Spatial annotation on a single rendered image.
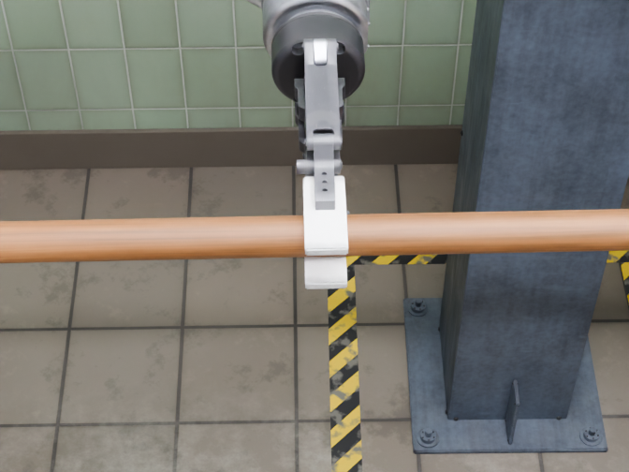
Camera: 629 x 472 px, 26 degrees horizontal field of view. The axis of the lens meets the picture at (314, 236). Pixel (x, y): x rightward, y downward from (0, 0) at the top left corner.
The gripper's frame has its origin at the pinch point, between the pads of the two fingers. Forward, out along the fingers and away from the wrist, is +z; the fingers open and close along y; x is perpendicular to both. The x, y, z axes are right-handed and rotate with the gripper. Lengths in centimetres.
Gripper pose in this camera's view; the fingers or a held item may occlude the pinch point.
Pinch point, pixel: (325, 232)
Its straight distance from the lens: 98.1
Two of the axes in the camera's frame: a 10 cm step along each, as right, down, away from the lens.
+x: -10.0, 0.2, -0.2
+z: 0.3, 7.6, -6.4
